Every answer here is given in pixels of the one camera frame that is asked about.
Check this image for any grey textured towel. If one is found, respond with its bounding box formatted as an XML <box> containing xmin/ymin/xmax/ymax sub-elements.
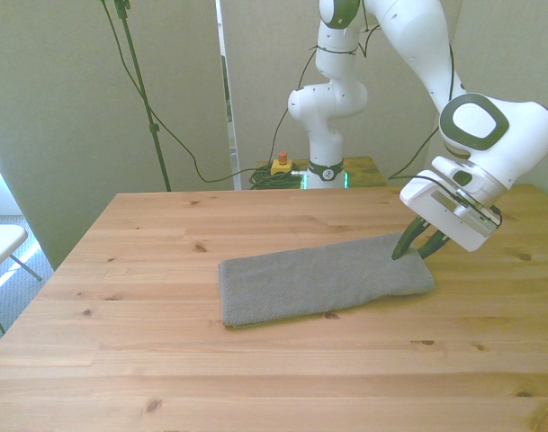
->
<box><xmin>218</xmin><ymin>232</ymin><xmax>436</xmax><ymax>329</ymax></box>

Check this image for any green tripod stand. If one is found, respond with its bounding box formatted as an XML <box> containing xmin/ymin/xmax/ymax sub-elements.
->
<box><xmin>95</xmin><ymin>0</ymin><xmax>173</xmax><ymax>193</ymax></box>

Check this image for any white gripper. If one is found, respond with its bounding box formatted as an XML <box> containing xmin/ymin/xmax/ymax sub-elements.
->
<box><xmin>391</xmin><ymin>168</ymin><xmax>502</xmax><ymax>262</ymax></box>

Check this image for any yellow emergency stop box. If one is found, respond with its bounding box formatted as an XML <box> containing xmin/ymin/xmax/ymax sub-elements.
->
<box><xmin>269</xmin><ymin>151</ymin><xmax>294</xmax><ymax>177</ymax></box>

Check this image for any coiled black cable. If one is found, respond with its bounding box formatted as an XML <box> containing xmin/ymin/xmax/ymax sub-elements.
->
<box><xmin>247</xmin><ymin>166</ymin><xmax>305</xmax><ymax>191</ymax></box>

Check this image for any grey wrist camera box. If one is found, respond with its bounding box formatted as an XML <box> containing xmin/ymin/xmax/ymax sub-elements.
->
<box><xmin>454</xmin><ymin>188</ymin><xmax>504</xmax><ymax>237</ymax></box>

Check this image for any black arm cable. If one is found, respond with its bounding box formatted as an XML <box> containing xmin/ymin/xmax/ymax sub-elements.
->
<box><xmin>271</xmin><ymin>8</ymin><xmax>455</xmax><ymax>181</ymax></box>

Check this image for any thin black stand cable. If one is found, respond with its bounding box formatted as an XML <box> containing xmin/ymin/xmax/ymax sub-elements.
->
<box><xmin>98</xmin><ymin>0</ymin><xmax>274</xmax><ymax>184</ymax></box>

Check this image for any white folding chair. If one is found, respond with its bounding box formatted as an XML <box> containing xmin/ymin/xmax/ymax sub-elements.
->
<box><xmin>0</xmin><ymin>223</ymin><xmax>43</xmax><ymax>283</ymax></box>

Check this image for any narrow white partition strip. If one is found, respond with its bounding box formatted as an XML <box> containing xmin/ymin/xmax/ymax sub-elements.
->
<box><xmin>214</xmin><ymin>0</ymin><xmax>244</xmax><ymax>191</ymax></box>

